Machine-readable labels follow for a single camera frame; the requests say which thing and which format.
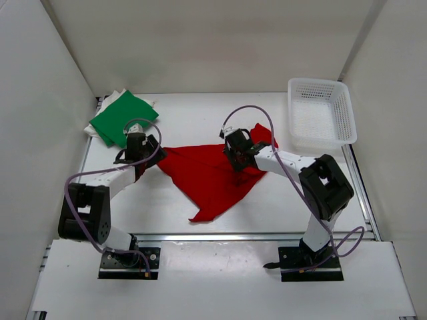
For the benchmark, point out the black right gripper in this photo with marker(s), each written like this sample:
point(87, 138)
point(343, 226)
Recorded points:
point(229, 151)

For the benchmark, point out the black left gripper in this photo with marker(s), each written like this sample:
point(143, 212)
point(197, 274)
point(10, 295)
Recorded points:
point(161, 154)

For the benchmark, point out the red t shirt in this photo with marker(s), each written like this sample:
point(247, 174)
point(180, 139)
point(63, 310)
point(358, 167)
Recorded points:
point(204, 174)

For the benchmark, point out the green t shirt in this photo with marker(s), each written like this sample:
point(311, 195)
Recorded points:
point(125, 120)

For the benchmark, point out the white t shirt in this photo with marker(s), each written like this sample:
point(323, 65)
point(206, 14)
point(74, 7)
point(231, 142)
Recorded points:
point(100, 113)

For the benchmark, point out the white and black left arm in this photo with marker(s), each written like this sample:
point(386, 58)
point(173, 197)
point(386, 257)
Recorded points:
point(86, 209)

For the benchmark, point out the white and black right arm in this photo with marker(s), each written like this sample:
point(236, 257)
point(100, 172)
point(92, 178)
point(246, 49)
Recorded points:
point(325, 189)

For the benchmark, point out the white plastic basket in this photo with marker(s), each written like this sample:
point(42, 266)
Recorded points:
point(320, 114)

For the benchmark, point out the aluminium table edge rail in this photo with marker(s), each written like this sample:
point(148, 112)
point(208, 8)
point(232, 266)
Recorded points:
point(218, 237)

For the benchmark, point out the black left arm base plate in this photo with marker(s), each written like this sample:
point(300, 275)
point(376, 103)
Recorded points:
point(131, 267)

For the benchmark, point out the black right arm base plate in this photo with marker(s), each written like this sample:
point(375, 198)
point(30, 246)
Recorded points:
point(295, 266)

